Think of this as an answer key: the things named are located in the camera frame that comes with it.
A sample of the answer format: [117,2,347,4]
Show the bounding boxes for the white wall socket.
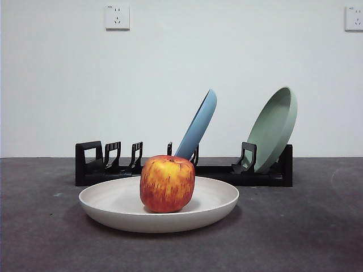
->
[105,5,131,31]
[344,6,363,32]

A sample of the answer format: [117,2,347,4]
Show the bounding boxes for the red yellow apple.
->
[140,154,196,213]

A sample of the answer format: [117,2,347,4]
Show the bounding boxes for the pale yellow cream plate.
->
[78,175,240,233]

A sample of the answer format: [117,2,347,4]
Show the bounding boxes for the pale green plate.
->
[245,86,298,174]

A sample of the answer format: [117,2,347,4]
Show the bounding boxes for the light blue plate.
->
[174,88,218,165]

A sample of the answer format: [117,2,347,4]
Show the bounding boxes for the black plastic plate rack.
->
[75,141,294,187]

